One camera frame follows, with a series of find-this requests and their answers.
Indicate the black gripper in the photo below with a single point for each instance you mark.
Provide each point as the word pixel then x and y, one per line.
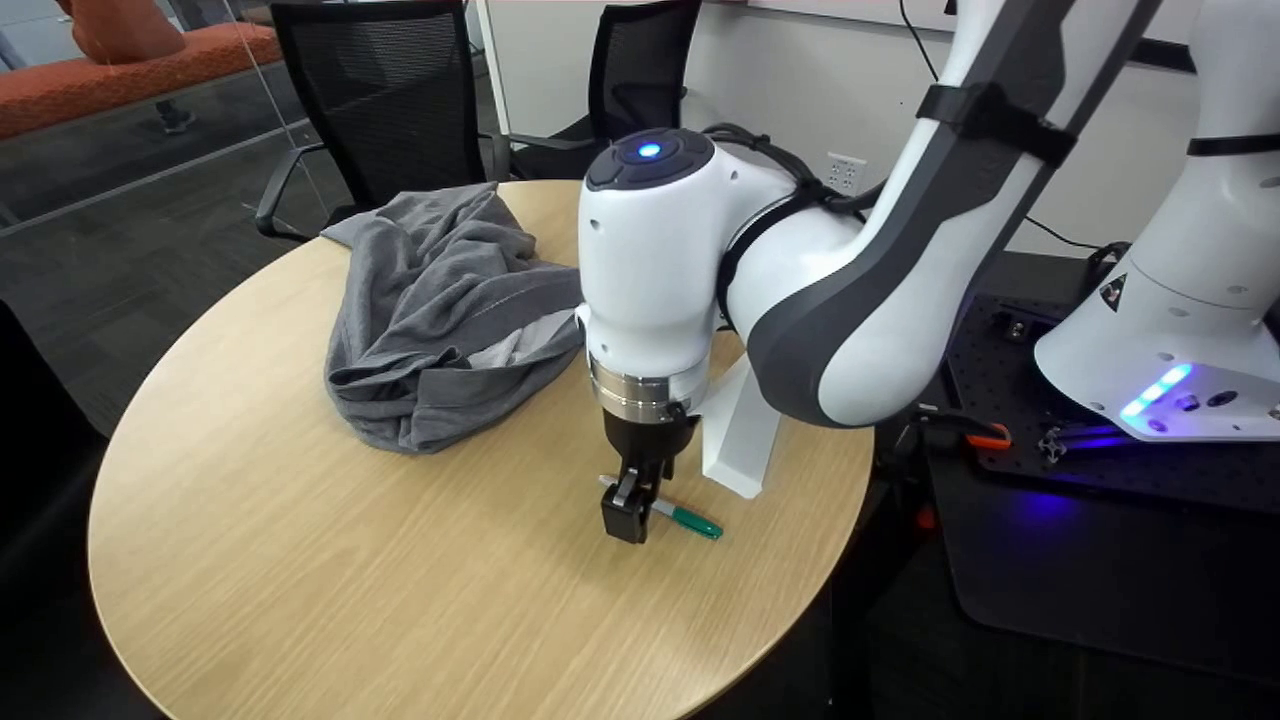
pixel 645 450

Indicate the green capped marker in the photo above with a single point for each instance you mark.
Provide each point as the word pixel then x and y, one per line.
pixel 670 510

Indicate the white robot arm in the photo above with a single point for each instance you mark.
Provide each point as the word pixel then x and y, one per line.
pixel 719 292

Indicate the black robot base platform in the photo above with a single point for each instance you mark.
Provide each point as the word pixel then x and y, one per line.
pixel 1085 536

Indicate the grey crumpled cloth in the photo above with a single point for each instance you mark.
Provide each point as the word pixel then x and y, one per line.
pixel 448 316

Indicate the round wooden table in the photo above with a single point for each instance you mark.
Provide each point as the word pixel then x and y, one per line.
pixel 256 562

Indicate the black office chair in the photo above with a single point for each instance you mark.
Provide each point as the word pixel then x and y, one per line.
pixel 388 99
pixel 635 82

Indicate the orange sofa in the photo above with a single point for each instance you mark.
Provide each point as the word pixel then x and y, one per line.
pixel 131 52

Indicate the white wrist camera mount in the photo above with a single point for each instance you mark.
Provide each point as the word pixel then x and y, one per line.
pixel 736 435

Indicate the orange handled clamp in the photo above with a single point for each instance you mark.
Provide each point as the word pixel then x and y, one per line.
pixel 976 435

